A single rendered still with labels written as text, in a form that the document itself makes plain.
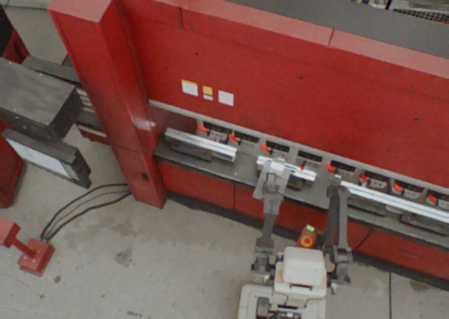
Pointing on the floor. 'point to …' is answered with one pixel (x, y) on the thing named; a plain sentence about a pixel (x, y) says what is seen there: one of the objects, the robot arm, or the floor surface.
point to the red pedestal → (30, 263)
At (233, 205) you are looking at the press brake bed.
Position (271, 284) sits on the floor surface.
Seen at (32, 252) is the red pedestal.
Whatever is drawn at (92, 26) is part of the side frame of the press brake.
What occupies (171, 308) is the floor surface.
